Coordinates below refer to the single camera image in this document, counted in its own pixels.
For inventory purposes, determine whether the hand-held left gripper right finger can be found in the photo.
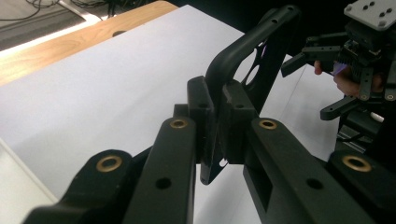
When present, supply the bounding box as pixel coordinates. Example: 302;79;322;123
219;79;375;224

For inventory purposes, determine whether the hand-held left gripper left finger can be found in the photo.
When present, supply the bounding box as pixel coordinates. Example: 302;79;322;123
122;75;218;224

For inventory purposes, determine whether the white plastic storage bin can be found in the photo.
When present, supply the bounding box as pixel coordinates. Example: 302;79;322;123
0;138;59;224

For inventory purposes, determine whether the white power strip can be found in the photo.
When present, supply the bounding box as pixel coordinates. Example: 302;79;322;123
370;111;386;123

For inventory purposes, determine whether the white table cover sheet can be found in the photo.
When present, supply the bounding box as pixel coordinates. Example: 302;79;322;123
0;4;344;224

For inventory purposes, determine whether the aluminium floor rail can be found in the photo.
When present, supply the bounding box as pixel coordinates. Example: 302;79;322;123
335;130;375;153

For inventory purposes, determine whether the white metal desk frame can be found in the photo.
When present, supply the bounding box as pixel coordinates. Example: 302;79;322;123
57;0;106;23

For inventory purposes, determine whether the black floor cable bundle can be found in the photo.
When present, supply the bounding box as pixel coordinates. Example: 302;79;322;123
25;0;61;9

